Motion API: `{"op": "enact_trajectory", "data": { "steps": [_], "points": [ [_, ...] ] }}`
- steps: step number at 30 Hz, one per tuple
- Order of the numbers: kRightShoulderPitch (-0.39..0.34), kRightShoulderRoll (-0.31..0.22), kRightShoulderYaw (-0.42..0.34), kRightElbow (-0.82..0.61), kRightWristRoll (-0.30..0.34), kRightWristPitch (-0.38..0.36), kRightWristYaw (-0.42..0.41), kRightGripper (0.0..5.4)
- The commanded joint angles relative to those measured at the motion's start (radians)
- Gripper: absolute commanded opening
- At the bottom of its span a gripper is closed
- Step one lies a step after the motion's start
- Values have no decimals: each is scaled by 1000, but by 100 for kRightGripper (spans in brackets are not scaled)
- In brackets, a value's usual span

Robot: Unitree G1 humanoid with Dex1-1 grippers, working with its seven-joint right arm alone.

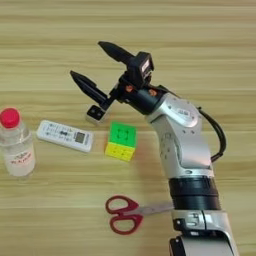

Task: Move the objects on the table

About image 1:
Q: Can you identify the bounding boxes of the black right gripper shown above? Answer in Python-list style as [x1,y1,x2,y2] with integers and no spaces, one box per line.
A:
[69,40,168,116]

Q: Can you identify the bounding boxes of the colourful Rubik's cube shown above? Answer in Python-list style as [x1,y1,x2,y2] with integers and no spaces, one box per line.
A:
[104,121,138,163]

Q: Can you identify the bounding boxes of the white remote control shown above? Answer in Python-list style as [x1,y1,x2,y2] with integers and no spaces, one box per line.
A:
[35,119,95,154]

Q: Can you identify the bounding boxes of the clear bottle with red cap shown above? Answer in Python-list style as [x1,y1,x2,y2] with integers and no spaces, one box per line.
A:
[0,107,37,179]

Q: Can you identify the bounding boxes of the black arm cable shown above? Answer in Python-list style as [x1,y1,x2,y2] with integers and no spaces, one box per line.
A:
[156,84,228,164]

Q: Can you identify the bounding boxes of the red handled scissors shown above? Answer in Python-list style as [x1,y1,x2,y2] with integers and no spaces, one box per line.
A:
[105,195,175,236]

